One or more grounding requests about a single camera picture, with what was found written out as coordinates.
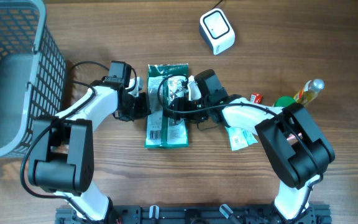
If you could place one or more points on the red white tube package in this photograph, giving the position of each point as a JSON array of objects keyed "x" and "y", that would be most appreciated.
[{"x": 256, "y": 98}]

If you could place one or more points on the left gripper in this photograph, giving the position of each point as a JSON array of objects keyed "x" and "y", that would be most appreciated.
[{"x": 143, "y": 110}]

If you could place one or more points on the teal toothbrush package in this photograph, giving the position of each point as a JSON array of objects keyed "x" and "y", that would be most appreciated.
[{"x": 240, "y": 138}]

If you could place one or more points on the yellow oil bottle silver cap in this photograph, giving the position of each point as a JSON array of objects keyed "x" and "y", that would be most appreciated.
[{"x": 309, "y": 92}]

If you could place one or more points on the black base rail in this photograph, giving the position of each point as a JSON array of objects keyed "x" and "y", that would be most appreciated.
[{"x": 257, "y": 213}]

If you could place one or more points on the white barcode scanner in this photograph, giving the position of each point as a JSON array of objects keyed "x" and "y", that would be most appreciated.
[{"x": 216, "y": 31}]

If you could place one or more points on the Knorr jar green lid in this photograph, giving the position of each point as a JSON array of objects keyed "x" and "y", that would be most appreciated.
[{"x": 284, "y": 101}]

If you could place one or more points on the green 3M gloves package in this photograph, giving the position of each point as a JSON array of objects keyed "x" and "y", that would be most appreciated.
[{"x": 165, "y": 88}]

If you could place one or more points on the grey plastic mesh basket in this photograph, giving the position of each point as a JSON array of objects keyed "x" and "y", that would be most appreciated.
[{"x": 32, "y": 73}]

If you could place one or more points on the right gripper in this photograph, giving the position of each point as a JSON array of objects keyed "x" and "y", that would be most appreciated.
[{"x": 186, "y": 116}]

